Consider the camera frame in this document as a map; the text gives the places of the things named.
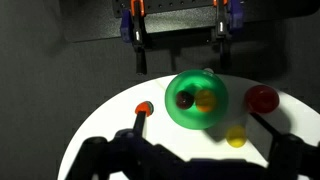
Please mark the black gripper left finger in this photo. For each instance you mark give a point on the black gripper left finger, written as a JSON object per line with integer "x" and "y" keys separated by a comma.
{"x": 139, "y": 123}

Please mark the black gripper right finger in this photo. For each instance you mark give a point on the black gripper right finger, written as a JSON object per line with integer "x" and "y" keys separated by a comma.
{"x": 266, "y": 127}

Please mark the small orange fruit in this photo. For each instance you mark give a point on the small orange fruit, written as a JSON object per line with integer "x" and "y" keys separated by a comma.
{"x": 144, "y": 108}

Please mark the green translucent bowl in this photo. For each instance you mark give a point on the green translucent bowl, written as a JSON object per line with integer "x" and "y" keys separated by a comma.
{"x": 196, "y": 118}

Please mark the red tomato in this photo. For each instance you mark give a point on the red tomato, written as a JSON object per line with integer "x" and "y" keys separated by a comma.
{"x": 261, "y": 99}

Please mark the yellow lemon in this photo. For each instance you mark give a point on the yellow lemon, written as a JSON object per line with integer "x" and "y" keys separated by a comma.
{"x": 236, "y": 136}

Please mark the dark purple plum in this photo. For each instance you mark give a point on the dark purple plum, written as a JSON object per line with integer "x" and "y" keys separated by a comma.
{"x": 185, "y": 99}

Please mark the large orange fruit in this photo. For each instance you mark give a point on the large orange fruit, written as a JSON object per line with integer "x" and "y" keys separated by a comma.
{"x": 205, "y": 100}

